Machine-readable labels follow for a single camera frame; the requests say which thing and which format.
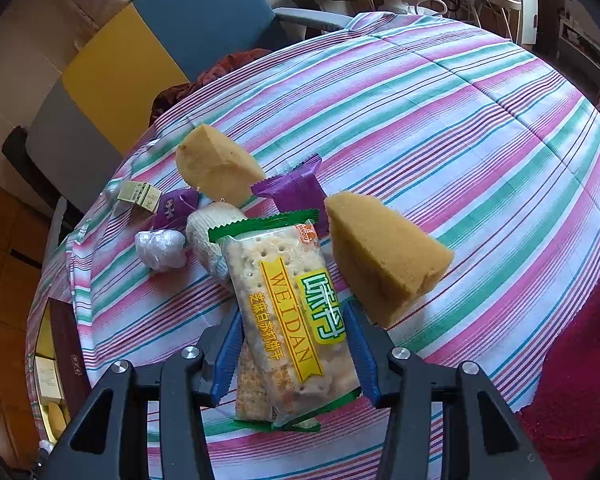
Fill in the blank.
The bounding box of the blue yellow grey chair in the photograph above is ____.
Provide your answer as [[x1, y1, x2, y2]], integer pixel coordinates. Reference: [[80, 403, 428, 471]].
[[2, 0, 353, 241]]

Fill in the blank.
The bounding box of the green yellow cracker packet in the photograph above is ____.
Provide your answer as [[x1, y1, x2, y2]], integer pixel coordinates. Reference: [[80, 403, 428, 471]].
[[207, 211, 362, 431]]

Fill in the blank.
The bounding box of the printed purple snack packet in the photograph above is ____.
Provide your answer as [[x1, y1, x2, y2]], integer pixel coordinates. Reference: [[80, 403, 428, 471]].
[[152, 187, 201, 231]]

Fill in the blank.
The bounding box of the green clear cracker packet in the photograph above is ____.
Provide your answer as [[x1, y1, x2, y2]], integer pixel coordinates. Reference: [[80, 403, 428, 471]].
[[232, 342, 322, 434]]

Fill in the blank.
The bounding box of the small cream box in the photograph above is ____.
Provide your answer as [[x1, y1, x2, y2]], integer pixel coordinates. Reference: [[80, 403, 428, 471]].
[[33, 355, 64, 404]]

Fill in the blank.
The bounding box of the small beige carton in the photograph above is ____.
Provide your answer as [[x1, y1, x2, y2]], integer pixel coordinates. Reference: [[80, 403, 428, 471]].
[[116, 181, 162, 213]]

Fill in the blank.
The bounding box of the brown flat box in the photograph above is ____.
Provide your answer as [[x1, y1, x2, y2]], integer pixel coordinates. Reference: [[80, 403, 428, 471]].
[[47, 297, 93, 411]]

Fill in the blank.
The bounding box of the rolled white sock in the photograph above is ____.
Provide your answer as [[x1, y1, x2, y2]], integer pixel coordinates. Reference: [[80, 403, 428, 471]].
[[186, 201, 248, 286]]

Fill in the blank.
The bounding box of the dark red garment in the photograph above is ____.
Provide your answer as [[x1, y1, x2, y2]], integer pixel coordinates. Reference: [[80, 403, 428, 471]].
[[150, 49, 271, 126]]

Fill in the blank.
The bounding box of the red blanket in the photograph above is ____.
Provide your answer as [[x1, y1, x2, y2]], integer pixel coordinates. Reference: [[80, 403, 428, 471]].
[[520, 60, 600, 480]]

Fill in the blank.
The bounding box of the yellow sponge wedge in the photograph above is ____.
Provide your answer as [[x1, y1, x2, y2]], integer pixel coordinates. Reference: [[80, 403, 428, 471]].
[[324, 191, 455, 328], [175, 124, 267, 207]]

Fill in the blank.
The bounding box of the plain purple snack packet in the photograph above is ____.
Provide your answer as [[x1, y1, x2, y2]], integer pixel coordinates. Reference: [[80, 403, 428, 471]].
[[250, 154, 331, 238]]

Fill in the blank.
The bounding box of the white plastic wrap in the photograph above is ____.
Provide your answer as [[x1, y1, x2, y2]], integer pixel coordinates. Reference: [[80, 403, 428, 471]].
[[134, 229, 188, 272]]

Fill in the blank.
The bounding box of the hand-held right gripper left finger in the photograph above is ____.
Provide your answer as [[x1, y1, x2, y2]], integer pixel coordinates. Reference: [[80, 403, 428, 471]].
[[42, 307, 246, 480]]

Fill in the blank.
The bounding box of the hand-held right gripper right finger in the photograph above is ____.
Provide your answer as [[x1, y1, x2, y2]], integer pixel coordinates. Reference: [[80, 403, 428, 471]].
[[342, 300, 551, 480]]

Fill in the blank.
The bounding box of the striped tablecloth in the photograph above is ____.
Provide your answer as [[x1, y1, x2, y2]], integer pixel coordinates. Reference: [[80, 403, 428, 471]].
[[25, 12, 600, 480]]

